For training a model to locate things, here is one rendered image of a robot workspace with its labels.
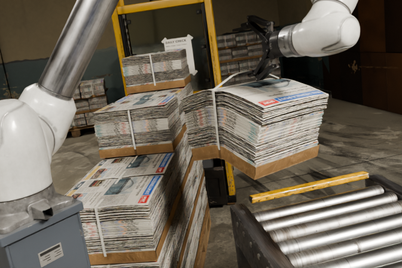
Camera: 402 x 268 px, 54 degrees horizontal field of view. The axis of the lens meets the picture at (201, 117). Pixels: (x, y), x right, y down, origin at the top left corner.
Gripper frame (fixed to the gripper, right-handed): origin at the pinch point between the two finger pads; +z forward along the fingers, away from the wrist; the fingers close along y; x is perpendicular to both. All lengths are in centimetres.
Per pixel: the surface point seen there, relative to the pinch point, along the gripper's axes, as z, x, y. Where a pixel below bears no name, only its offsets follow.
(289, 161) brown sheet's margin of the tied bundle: -14.2, 1.2, 36.1
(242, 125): -11.4, -13.1, 21.8
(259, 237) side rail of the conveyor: -19, -19, 52
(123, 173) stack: 60, -24, 43
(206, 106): 6.2, -12.6, 16.0
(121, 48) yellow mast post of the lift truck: 180, 40, -19
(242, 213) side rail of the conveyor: -4, -12, 50
